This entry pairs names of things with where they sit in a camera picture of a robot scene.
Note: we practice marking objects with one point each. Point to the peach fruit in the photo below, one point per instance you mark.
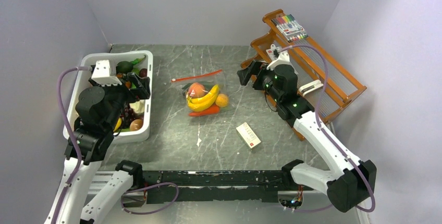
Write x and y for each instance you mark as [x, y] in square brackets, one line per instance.
[197, 90]

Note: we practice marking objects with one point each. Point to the brown kiwi fruit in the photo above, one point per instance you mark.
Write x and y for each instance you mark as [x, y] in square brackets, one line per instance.
[136, 125]

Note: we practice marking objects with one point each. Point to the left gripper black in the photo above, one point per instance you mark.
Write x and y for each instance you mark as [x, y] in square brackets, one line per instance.
[140, 90]

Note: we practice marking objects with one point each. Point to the clear zip bag orange zipper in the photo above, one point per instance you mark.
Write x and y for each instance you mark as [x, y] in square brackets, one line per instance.
[208, 80]

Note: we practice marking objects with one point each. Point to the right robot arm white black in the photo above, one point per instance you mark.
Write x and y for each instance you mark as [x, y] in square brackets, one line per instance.
[349, 180]

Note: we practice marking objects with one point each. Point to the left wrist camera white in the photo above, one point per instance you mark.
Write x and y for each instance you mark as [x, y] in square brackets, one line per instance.
[104, 73]

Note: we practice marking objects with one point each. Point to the orange fruit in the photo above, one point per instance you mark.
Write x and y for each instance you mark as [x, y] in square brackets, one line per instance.
[222, 100]

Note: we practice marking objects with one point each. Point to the white plastic food bin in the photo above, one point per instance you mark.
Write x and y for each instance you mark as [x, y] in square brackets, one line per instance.
[82, 83]

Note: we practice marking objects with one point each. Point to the dark purple grape bunch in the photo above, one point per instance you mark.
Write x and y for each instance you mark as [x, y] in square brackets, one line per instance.
[127, 116]

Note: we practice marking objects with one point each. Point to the pack of coloured markers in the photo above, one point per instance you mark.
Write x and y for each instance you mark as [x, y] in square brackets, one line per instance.
[290, 28]

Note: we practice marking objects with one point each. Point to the white stapler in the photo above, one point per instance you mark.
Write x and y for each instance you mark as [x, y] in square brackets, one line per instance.
[310, 87]

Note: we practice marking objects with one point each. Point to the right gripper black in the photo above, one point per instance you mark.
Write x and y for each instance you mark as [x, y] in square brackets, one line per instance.
[256, 67]

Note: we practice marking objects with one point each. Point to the white cardboard box red logo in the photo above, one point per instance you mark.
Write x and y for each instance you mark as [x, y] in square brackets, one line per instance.
[248, 135]

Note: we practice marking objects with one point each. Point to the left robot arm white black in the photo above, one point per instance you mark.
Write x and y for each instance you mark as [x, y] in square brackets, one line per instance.
[99, 107]

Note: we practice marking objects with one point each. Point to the packaged card on rack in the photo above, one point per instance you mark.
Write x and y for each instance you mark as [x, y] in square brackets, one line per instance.
[270, 51]

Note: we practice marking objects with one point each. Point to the green chili pepper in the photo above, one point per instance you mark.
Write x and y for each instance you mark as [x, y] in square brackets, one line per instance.
[138, 60]

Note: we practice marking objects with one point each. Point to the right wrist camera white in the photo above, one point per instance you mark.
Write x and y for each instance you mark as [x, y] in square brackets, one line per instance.
[282, 58]

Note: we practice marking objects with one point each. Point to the green avocado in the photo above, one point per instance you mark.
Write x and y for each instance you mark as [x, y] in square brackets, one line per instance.
[124, 67]

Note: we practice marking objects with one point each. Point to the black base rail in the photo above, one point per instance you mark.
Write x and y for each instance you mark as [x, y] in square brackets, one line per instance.
[222, 185]

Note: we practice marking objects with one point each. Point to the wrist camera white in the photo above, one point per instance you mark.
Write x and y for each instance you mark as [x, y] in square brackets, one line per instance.
[104, 73]
[282, 58]

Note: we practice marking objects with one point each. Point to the orange wooden rack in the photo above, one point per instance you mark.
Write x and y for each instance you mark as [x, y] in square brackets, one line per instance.
[311, 62]

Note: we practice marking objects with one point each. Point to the yellow banana bunch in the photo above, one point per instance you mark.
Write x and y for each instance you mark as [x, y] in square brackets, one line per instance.
[203, 103]

